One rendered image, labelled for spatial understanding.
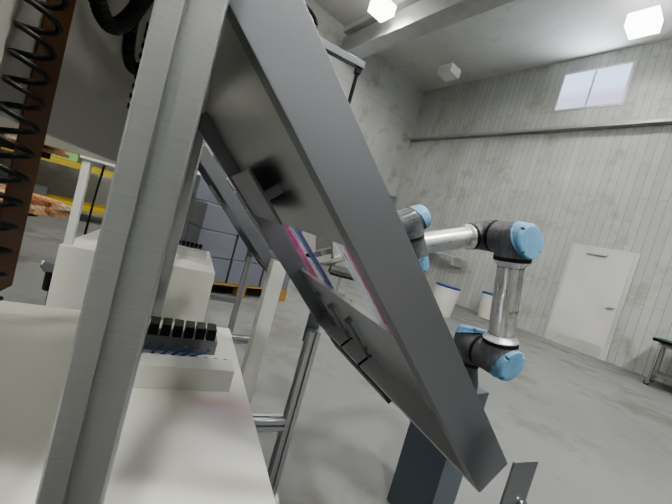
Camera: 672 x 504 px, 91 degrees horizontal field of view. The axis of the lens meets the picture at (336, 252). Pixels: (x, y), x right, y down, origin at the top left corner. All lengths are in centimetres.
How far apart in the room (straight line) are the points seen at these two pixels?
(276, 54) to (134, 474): 51
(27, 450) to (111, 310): 36
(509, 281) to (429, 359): 82
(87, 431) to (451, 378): 38
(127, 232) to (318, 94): 19
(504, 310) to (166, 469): 103
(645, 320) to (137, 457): 829
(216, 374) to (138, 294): 48
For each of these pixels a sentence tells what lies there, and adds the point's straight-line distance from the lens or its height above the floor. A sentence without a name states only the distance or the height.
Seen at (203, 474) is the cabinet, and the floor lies 62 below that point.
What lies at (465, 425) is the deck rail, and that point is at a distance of 53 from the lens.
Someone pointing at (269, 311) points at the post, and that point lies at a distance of 135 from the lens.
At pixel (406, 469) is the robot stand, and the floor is 17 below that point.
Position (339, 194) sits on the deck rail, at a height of 102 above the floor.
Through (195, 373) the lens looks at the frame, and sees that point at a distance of 72.
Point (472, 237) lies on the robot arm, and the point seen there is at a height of 110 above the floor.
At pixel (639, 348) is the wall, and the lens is 847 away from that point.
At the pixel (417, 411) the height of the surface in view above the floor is 70.
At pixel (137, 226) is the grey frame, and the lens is 27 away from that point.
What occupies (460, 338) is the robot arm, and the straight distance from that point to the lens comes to 138.
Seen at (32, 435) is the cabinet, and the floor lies 62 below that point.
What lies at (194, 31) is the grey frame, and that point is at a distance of 28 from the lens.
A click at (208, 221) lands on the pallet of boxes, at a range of 352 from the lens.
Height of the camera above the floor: 98
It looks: 3 degrees down
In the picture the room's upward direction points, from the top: 16 degrees clockwise
